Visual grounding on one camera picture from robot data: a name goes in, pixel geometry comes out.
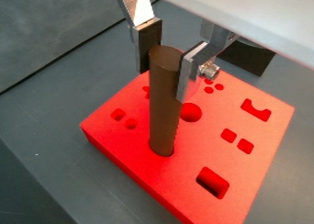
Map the dark brown oval peg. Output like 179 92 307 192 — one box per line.
148 45 183 157

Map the red shape sorter block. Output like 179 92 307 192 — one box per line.
82 73 294 224

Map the black curved peg holder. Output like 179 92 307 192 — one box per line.
218 41 277 76

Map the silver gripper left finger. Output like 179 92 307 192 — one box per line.
116 0 162 73

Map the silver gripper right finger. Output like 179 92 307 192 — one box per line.
175 19 239 103

